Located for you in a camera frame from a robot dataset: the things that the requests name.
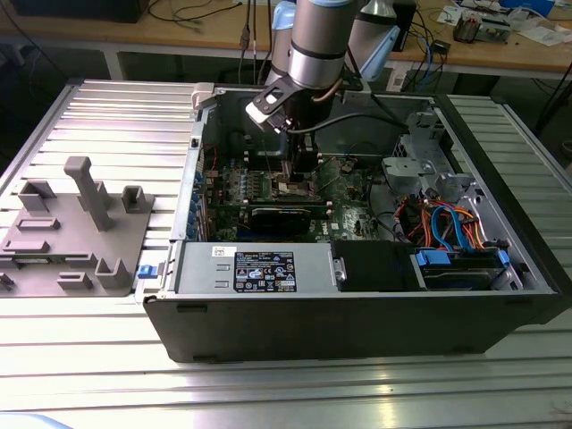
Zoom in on copper coil device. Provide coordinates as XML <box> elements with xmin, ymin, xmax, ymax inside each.
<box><xmin>452</xmin><ymin>12</ymin><xmax>483</xmax><ymax>45</ymax></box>

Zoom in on black drive bay cover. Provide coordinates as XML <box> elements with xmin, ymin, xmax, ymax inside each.
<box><xmin>332</xmin><ymin>240</ymin><xmax>420</xmax><ymax>294</ymax></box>

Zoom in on black RAM slot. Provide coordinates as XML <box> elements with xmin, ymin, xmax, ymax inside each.
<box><xmin>246</xmin><ymin>164</ymin><xmax>323</xmax><ymax>173</ymax></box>
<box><xmin>245</xmin><ymin>198</ymin><xmax>332</xmax><ymax>205</ymax></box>
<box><xmin>245</xmin><ymin>201</ymin><xmax>332</xmax><ymax>209</ymax></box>
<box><xmin>246</xmin><ymin>157</ymin><xmax>323</xmax><ymax>164</ymax></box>
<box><xmin>244</xmin><ymin>161</ymin><xmax>324</xmax><ymax>169</ymax></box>
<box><xmin>244</xmin><ymin>153</ymin><xmax>324</xmax><ymax>161</ymax></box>

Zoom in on wooden desk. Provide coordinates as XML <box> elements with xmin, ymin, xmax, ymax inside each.
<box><xmin>0</xmin><ymin>0</ymin><xmax>572</xmax><ymax>81</ymax></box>

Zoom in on hard disk in blue carrier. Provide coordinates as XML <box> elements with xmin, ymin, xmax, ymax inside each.
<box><xmin>411</xmin><ymin>248</ymin><xmax>511</xmax><ymax>292</ymax></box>

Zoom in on black PC case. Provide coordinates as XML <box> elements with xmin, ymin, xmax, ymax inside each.
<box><xmin>141</xmin><ymin>82</ymin><xmax>572</xmax><ymax>366</ymax></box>

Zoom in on black monitor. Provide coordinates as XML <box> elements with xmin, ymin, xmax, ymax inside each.
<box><xmin>11</xmin><ymin>0</ymin><xmax>145</xmax><ymax>24</ymax></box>

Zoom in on white plastic case latch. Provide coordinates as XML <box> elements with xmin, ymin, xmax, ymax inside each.
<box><xmin>190</xmin><ymin>82</ymin><xmax>217</xmax><ymax>111</ymax></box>

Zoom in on grey power supply unit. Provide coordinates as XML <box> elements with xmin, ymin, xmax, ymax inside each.
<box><xmin>171</xmin><ymin>240</ymin><xmax>337</xmax><ymax>297</ymax></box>

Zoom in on CPU socket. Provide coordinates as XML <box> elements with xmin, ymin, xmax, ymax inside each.
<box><xmin>270</xmin><ymin>172</ymin><xmax>314</xmax><ymax>200</ymax></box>

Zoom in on black graphics card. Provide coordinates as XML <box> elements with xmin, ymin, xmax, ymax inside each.
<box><xmin>247</xmin><ymin>205</ymin><xmax>313</xmax><ymax>237</ymax></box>

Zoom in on small electronics box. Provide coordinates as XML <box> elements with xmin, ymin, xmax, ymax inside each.
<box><xmin>480</xmin><ymin>15</ymin><xmax>511</xmax><ymax>45</ymax></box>

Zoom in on grey metal drive cage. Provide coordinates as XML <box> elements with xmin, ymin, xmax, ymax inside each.
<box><xmin>381</xmin><ymin>110</ymin><xmax>482</xmax><ymax>207</ymax></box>

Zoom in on orange wire bundle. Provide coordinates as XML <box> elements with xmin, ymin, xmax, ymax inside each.
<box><xmin>458</xmin><ymin>206</ymin><xmax>495</xmax><ymax>252</ymax></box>

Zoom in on black upright box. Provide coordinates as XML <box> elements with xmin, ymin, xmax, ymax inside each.
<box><xmin>392</xmin><ymin>0</ymin><xmax>419</xmax><ymax>53</ymax></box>

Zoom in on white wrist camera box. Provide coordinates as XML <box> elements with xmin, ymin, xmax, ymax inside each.
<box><xmin>244</xmin><ymin>87</ymin><xmax>290</xmax><ymax>134</ymax></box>

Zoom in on white label sheet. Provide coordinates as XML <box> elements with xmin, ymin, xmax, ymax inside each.
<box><xmin>384</xmin><ymin>62</ymin><xmax>407</xmax><ymax>93</ymax></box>

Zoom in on thick black camera cable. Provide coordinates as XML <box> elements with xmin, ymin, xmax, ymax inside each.
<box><xmin>285</xmin><ymin>112</ymin><xmax>408</xmax><ymax>135</ymax></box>

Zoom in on red wire bundle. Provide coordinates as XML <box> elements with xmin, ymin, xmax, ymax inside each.
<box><xmin>392</xmin><ymin>196</ymin><xmax>431</xmax><ymax>245</ymax></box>

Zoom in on grey parts rack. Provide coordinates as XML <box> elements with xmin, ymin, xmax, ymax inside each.
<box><xmin>0</xmin><ymin>155</ymin><xmax>157</xmax><ymax>299</ymax></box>

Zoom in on green motherboard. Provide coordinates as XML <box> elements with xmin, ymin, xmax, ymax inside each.
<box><xmin>203</xmin><ymin>151</ymin><xmax>383</xmax><ymax>245</ymax></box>

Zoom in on blue flat data wire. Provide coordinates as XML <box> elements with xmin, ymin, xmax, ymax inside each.
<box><xmin>429</xmin><ymin>199</ymin><xmax>469</xmax><ymax>255</ymax></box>

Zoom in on blue box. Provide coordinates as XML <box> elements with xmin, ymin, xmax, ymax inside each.
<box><xmin>499</xmin><ymin>0</ymin><xmax>556</xmax><ymax>14</ymax></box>

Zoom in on white papers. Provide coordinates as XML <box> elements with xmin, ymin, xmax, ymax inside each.
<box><xmin>517</xmin><ymin>25</ymin><xmax>568</xmax><ymax>46</ymax></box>

